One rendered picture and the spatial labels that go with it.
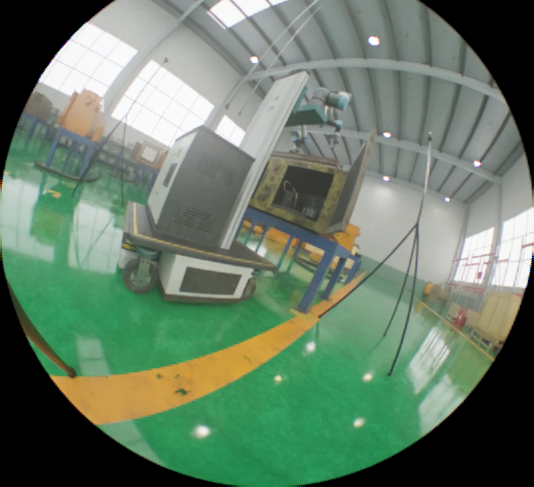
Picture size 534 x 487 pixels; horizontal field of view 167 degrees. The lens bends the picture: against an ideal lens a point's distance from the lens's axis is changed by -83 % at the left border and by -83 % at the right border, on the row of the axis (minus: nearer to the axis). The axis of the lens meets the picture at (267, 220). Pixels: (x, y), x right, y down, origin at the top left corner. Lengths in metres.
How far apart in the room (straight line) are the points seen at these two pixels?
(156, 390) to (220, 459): 0.27
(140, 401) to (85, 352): 0.22
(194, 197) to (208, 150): 0.22
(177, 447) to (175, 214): 0.83
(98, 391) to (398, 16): 9.35
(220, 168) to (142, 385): 0.89
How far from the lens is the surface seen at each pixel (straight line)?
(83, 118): 3.65
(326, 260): 1.49
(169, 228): 0.83
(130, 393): 0.63
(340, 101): 1.43
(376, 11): 8.80
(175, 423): 0.61
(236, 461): 0.61
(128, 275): 0.92
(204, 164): 0.83
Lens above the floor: 0.57
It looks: level
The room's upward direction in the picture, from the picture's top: 23 degrees clockwise
